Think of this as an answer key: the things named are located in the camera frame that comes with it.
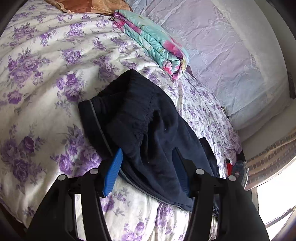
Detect dark navy pants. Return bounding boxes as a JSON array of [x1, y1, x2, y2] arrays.
[[78, 69, 219, 211]]

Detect grey folded garment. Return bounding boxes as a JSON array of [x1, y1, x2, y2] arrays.
[[241, 162, 249, 189]]

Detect blue jeans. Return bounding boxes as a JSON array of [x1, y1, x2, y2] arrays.
[[231, 161, 247, 184]]

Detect red garment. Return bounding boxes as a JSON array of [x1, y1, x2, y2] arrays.
[[226, 163, 233, 176]]

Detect checkered beige curtain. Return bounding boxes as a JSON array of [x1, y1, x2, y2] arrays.
[[246, 130, 295, 190]]

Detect purple floral white bedspread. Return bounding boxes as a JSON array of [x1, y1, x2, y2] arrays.
[[0, 0, 242, 241]]

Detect folded teal pink floral blanket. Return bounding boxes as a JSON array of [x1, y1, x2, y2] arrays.
[[113, 9, 189, 80]]

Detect orange brown pillow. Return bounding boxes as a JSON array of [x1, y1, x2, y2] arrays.
[[46, 0, 132, 15]]

